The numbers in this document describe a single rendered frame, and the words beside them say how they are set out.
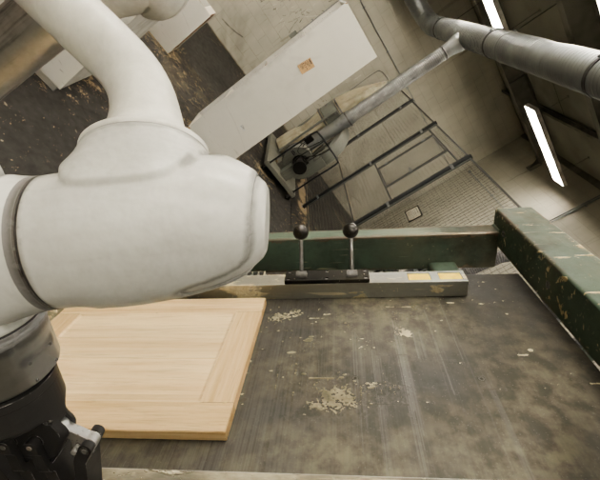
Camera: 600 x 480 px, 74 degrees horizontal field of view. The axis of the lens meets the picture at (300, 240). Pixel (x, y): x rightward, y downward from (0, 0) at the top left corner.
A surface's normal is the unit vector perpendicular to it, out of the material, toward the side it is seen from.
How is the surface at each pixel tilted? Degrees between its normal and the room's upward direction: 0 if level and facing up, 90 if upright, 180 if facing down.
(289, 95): 90
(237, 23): 90
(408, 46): 90
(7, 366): 46
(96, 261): 79
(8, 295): 87
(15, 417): 56
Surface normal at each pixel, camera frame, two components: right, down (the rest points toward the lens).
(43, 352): 0.99, -0.03
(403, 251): -0.09, 0.41
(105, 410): -0.07, -0.91
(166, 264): 0.18, 0.48
